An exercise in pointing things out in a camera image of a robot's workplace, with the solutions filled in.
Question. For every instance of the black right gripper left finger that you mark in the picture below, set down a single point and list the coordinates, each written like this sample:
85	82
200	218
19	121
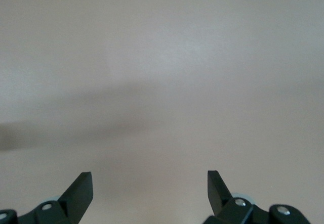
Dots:
76	201

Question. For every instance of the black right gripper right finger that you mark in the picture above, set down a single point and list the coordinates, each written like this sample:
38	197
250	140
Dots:
217	196

